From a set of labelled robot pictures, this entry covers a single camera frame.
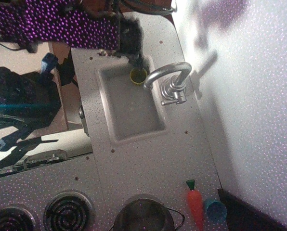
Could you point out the grey toy sink basin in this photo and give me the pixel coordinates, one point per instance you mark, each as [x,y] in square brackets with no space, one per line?
[132,113]

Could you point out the silver curved faucet spout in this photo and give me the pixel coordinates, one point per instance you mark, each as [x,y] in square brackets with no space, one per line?
[183,67]

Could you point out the yellow-green plastic cup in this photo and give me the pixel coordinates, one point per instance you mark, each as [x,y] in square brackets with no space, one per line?
[138,76]

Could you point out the silver faucet base with lever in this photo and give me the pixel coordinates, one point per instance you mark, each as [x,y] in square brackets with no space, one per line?
[172,91]

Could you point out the silver cabinet door handle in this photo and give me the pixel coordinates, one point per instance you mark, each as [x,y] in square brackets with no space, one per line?
[83,120]

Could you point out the black coil stove burner left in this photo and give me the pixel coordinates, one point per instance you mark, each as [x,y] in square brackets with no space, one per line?
[16,219]

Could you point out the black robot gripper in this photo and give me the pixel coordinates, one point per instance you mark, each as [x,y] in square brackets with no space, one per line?
[131,41]

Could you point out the black coil stove burner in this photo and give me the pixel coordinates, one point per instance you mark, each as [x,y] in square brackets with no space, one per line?
[69,211]
[16,219]

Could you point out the black coil stove burner centre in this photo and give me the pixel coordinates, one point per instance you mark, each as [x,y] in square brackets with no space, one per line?
[69,211]

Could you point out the black and blue clamp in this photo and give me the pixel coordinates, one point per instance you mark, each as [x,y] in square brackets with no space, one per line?
[18,139]

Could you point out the orange toy carrot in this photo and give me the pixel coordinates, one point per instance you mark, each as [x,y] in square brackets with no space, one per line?
[195,203]

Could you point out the metal pot with handle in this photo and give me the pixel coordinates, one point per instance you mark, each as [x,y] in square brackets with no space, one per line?
[146,214]

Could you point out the blue plastic cup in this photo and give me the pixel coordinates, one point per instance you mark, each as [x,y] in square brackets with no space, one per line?
[215,210]

